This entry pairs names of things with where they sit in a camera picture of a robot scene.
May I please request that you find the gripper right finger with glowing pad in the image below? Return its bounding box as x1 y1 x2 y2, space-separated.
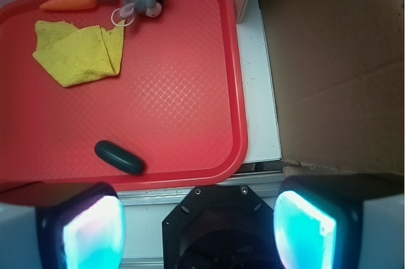
273 173 404 268

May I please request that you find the black oval case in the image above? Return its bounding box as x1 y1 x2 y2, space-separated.
94 140 146 175

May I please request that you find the red plastic tray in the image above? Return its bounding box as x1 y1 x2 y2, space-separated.
1 0 247 191

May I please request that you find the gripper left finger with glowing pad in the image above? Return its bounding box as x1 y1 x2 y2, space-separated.
1 182 125 268

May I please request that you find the black octagonal mount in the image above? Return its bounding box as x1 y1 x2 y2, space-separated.
162 184 283 268

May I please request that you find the yellow cloth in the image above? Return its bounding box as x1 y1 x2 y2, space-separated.
32 20 124 87

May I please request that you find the brown cardboard box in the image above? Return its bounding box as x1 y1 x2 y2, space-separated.
259 0 404 174

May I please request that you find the white rubber band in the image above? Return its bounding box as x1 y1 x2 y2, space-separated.
110 8 135 28

